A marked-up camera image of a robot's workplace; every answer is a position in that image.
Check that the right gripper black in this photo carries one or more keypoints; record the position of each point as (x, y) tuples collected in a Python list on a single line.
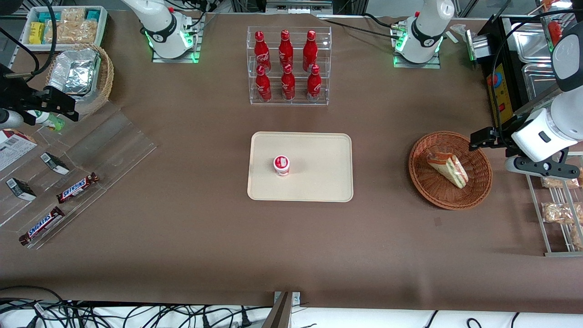
[(18, 99)]

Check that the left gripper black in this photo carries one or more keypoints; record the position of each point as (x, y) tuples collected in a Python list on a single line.
[(503, 135)]

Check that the triangle sandwich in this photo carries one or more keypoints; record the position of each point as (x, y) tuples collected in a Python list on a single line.
[(448, 169)]

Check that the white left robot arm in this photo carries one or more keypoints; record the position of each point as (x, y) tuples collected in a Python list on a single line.
[(426, 27)]

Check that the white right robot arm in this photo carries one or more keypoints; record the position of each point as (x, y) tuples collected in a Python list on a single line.
[(159, 27)]

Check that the light tan wicker basket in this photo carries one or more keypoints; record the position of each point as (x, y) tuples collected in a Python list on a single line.
[(105, 77)]

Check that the brown round wicker basket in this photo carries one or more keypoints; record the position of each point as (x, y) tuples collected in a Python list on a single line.
[(432, 191)]

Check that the beige plastic tray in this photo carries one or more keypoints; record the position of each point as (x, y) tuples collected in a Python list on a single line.
[(319, 182)]

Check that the green white small bottle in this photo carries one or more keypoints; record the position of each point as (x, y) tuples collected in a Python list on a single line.
[(52, 122)]

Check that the silver foil pack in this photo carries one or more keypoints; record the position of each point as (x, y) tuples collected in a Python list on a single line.
[(75, 70)]

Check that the small black white box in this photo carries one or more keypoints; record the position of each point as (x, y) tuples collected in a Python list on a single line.
[(54, 163), (20, 189)]

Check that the black hot food showcase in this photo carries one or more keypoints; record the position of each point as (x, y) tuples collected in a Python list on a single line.
[(514, 91)]

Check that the clear acrylic stepped display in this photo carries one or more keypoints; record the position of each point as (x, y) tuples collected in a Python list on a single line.
[(114, 150)]

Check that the printed white cardboard box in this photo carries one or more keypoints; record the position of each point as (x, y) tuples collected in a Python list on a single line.
[(13, 152)]

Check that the clear bag of crackers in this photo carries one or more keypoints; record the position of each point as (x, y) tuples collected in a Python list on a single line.
[(74, 15), (58, 33), (85, 31)]

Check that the snickers chocolate bar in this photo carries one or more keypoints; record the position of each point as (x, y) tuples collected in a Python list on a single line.
[(42, 226), (77, 187)]

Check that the yellow snack packet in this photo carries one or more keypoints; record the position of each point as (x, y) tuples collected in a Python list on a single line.
[(37, 33)]

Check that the steel showcase pan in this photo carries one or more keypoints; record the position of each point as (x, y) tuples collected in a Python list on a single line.
[(530, 43), (537, 79)]

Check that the white plastic bin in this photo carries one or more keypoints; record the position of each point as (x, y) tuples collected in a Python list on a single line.
[(104, 27)]

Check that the brown snack bag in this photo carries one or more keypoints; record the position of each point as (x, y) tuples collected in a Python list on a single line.
[(560, 183), (577, 237), (558, 212)]

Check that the teal snack packet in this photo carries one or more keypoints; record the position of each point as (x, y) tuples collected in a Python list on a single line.
[(93, 14), (49, 17)]

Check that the clear plastic wrapper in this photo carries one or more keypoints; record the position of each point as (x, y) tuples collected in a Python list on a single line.
[(459, 32)]

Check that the red skewered food item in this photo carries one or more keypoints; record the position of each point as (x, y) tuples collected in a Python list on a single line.
[(554, 32)]

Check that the red cola bottle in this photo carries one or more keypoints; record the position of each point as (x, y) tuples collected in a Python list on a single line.
[(263, 86), (314, 86), (260, 50), (288, 86), (310, 50), (285, 48)]

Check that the brown table cover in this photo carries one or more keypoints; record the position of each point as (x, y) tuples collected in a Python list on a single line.
[(182, 255)]

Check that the clear acrylic bottle rack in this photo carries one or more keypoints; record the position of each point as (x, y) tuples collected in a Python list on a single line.
[(296, 102)]

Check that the red white yogurt cup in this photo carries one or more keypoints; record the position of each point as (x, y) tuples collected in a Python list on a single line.
[(282, 165)]

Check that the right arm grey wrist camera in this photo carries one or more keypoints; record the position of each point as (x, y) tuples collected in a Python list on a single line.
[(9, 119)]

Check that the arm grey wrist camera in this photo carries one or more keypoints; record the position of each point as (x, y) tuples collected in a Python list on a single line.
[(9, 119), (542, 167)]

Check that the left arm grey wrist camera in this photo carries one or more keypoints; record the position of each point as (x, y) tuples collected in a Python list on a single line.
[(542, 167)]

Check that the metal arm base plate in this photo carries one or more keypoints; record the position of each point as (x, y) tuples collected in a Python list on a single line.
[(196, 36), (416, 65)]

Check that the aluminium bracket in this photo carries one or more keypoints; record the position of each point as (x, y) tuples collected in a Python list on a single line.
[(296, 298)]

